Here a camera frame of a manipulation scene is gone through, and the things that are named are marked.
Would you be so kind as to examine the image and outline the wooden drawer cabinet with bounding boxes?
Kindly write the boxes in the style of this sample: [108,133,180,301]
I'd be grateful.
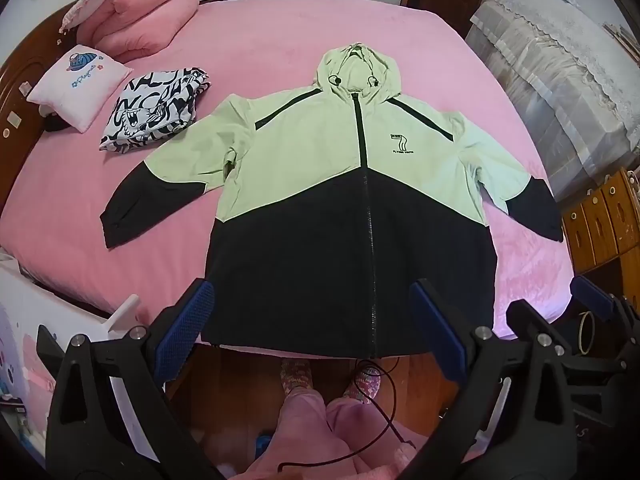
[560,167,640,276]

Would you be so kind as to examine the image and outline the pink bed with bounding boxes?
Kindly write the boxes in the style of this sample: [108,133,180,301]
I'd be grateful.
[0,0,576,346]

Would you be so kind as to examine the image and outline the floral slipper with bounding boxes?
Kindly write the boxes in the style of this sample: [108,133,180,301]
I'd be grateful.
[280,357,313,391]
[345,362,383,403]

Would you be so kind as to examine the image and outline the lace-covered furniture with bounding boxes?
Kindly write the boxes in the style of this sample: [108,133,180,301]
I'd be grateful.
[465,0,640,201]

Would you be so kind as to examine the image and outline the black and white printed cloth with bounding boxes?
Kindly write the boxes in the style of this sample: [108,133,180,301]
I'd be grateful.
[97,66,211,153]

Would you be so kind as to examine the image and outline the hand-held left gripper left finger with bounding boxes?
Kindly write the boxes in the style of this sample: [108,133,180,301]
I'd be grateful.
[37,279,221,480]

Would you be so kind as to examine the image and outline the green and black hooded jacket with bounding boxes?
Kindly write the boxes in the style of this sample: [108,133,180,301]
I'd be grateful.
[99,42,565,361]

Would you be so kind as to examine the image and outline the pink folded quilt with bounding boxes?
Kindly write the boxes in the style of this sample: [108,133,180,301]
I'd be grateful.
[77,0,198,61]

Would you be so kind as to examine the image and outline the black cable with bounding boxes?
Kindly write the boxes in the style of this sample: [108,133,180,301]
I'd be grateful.
[277,357,416,471]

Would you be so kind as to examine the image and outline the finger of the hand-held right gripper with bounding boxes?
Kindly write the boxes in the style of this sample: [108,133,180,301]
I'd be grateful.
[506,299,640,379]
[570,275,640,341]

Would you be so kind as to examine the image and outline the brown wooden headboard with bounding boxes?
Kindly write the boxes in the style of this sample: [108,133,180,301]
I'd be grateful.
[0,0,91,211]

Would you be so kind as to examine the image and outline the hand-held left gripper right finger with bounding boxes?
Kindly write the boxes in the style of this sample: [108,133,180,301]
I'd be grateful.
[409,278,601,480]

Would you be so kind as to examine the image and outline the person's legs in pink pants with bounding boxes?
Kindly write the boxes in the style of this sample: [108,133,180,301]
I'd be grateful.
[240,390,416,480]

